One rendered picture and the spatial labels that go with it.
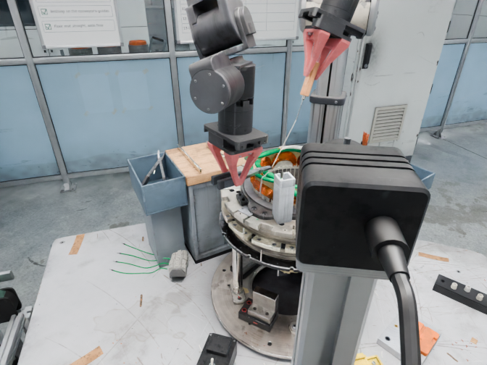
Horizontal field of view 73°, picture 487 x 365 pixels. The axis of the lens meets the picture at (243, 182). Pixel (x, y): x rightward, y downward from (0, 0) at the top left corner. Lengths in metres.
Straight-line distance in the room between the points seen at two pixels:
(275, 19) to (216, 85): 2.56
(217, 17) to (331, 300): 0.42
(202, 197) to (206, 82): 0.48
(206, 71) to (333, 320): 0.34
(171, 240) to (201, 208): 0.13
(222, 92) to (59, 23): 2.41
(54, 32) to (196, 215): 2.13
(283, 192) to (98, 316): 0.57
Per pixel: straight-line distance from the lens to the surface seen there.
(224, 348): 0.74
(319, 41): 0.60
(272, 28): 2.98
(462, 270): 1.14
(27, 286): 2.34
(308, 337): 0.19
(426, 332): 0.90
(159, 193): 0.83
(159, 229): 0.91
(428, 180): 0.94
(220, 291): 0.88
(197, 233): 0.93
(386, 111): 3.13
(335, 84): 1.10
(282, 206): 0.58
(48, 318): 0.97
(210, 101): 0.45
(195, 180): 0.83
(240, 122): 0.52
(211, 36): 0.51
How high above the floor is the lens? 1.45
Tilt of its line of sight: 30 degrees down
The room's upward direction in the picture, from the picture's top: straight up
